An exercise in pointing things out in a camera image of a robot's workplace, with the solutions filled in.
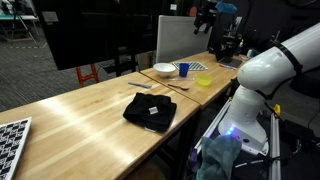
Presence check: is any grey marker pen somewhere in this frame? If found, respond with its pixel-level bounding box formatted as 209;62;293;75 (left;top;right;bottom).
128;82;152;89

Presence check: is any small checkerboard calibration sheet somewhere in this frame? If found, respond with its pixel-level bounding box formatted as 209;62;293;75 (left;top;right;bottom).
173;62;207;71

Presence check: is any black monitor screen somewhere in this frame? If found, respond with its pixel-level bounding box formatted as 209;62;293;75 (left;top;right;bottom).
33;0;156;70

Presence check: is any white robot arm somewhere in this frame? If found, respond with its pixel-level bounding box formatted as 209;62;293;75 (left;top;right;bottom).
218;23;320;155

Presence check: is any black towel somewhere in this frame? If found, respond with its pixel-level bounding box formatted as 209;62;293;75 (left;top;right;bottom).
123;93;177;132

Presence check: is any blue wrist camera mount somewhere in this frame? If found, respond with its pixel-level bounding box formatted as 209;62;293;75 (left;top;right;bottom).
216;2;237;14

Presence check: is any orange stool frame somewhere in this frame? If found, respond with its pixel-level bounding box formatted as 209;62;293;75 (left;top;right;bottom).
76;64;99;87

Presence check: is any blue cup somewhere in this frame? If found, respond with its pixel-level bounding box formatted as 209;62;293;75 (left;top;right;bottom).
179;63;189;77

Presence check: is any large tag calibration board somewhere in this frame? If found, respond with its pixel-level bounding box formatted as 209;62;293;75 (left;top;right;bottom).
0;117;32;180

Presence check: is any white bowl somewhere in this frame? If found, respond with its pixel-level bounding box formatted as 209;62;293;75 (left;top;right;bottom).
153;63;176;77

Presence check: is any white partition panel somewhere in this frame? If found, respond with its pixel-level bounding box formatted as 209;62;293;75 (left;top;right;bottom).
156;15;211;63

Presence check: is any teal cloth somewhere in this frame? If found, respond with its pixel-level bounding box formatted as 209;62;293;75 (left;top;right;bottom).
196;135;241;180

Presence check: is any black laptop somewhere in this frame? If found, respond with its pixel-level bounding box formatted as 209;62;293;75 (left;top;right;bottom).
213;43;242;68

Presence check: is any yellow plastic bowl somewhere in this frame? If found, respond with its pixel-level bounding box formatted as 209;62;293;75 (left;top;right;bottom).
196;74;212;86

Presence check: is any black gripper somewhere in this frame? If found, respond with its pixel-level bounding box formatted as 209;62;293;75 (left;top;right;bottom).
194;2;217;34

